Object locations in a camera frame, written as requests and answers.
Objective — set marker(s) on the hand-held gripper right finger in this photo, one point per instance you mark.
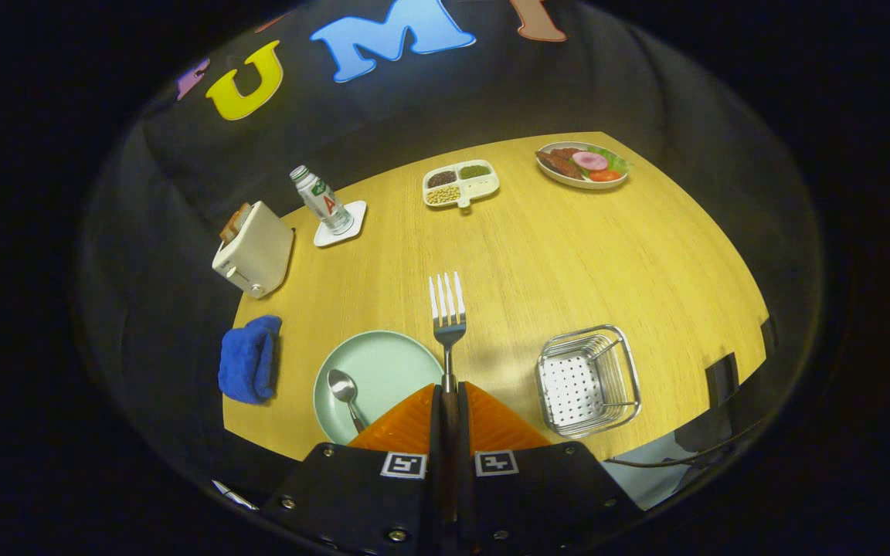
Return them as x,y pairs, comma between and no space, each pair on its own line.
464,440

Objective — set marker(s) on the white divided dish with beans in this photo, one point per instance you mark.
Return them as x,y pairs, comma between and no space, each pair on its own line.
484,185

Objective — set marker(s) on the black backdrop cloth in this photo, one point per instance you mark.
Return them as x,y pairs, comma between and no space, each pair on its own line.
167,309

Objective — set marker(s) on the brown toy meat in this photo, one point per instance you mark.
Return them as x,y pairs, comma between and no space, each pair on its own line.
561,164

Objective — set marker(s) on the pink toy ham slice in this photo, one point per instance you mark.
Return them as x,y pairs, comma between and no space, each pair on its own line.
589,161

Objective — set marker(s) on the red toy tomato slice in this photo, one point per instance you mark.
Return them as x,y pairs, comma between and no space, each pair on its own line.
605,175

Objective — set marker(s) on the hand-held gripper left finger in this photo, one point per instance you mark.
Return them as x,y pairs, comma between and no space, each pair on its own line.
435,440

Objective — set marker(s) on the pale green plate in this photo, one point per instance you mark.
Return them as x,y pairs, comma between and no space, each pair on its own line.
383,371

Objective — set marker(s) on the white plate with toy food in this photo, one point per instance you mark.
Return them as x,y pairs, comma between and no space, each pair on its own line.
568,181

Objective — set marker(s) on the white toaster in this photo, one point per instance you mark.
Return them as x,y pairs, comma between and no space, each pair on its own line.
259,251

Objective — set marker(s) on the clear plastic drink bottle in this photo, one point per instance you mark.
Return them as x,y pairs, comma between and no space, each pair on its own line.
321,199

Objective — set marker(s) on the white square coaster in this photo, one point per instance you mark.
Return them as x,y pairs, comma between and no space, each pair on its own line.
356,212

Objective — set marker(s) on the green toy lettuce leaf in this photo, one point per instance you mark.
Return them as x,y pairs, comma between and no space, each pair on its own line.
616,161

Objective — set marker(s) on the white flat object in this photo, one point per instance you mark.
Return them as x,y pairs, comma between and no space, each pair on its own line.
232,494

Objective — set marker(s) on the blue folded cloth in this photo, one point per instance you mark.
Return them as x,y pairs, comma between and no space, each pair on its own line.
248,359

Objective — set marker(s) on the brown toast slice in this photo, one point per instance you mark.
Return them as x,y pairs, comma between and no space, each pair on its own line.
242,215
229,226

